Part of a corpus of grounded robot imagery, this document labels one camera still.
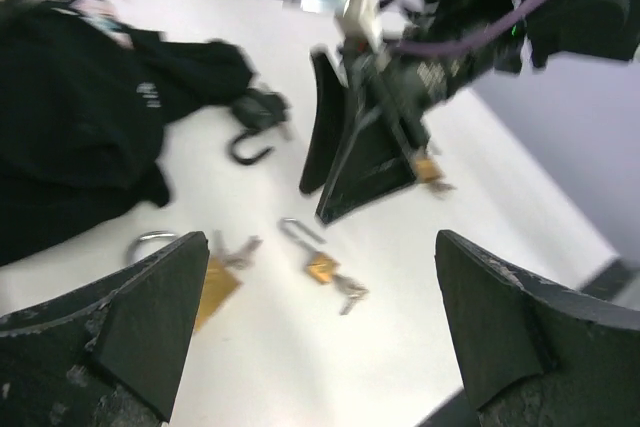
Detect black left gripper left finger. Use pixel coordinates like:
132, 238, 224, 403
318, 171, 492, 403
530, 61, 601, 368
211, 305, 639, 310
1, 232, 209, 427

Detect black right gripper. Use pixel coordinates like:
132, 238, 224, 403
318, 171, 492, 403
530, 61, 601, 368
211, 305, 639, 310
299, 41, 475, 225

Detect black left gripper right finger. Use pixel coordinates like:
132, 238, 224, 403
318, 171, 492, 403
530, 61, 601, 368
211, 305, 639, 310
435, 230, 639, 426

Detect medium brass padlock long shackle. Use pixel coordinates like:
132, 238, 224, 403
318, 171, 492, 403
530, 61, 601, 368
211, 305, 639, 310
412, 147, 443, 183

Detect medium padlock keys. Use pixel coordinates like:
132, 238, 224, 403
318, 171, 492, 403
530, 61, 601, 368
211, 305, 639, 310
426, 180, 456, 198

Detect large brass padlock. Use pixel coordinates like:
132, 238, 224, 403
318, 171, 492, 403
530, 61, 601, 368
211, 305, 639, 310
125, 231, 241, 334

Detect small brass padlock long shackle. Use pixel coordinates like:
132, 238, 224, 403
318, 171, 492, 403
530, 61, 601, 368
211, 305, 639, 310
278, 217, 339, 285

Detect small padlock key bunch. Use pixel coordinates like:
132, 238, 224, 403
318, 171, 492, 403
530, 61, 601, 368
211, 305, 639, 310
333, 273, 369, 315

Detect large padlock key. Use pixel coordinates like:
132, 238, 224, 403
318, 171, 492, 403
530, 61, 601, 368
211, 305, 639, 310
213, 230, 263, 270

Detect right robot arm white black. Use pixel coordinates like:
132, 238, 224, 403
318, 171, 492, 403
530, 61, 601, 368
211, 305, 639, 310
285, 0, 639, 225

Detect black padlock with keys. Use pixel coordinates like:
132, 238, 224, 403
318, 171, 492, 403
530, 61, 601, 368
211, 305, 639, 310
226, 88, 292, 166

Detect black printed garment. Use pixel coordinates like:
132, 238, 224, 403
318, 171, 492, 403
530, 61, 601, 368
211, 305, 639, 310
1, 0, 254, 264

